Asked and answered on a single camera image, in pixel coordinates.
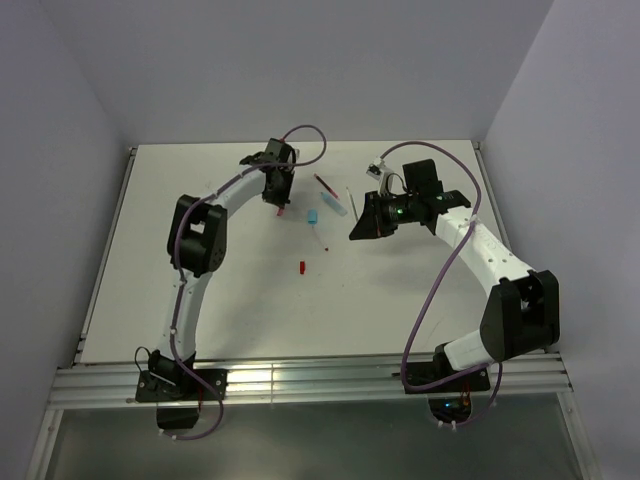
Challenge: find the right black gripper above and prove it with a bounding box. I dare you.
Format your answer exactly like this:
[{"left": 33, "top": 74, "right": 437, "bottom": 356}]
[{"left": 350, "top": 189, "right": 419, "bottom": 240}]

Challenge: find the white pen pink tip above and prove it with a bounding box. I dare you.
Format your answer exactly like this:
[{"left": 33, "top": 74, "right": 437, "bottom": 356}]
[{"left": 345, "top": 187, "right": 358, "bottom": 223}]

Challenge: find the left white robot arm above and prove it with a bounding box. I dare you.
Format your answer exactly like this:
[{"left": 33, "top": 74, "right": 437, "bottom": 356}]
[{"left": 148, "top": 138, "right": 297, "bottom": 399}]

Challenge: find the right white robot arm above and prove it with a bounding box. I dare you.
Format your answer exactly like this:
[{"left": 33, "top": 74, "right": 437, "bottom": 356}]
[{"left": 349, "top": 160, "right": 560, "bottom": 390}]

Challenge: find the dark red pen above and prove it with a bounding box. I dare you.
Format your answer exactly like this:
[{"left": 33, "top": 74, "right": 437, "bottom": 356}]
[{"left": 313, "top": 173, "right": 339, "bottom": 199}]

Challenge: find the light blue highlighter pen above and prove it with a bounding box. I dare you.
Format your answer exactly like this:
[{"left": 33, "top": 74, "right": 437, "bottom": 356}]
[{"left": 320, "top": 192, "right": 347, "bottom": 217}]

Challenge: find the white pen red tip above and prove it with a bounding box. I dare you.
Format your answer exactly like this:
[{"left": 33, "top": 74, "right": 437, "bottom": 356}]
[{"left": 311, "top": 225, "right": 329, "bottom": 252}]

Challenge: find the light blue highlighter cap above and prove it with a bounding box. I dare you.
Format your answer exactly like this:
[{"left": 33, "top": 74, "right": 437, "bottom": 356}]
[{"left": 307, "top": 209, "right": 318, "bottom": 225}]

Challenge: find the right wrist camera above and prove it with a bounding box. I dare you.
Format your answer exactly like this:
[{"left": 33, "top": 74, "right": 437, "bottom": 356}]
[{"left": 366, "top": 157, "right": 390, "bottom": 181}]

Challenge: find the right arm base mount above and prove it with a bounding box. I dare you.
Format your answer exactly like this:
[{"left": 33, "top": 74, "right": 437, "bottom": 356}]
[{"left": 399, "top": 359, "right": 492, "bottom": 419}]

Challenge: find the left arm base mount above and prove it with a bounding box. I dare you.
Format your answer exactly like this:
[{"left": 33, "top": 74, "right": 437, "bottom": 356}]
[{"left": 134, "top": 371, "right": 216, "bottom": 431}]

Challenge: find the aluminium frame rail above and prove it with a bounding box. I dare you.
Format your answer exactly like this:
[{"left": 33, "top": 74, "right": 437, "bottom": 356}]
[{"left": 46, "top": 352, "right": 573, "bottom": 410}]

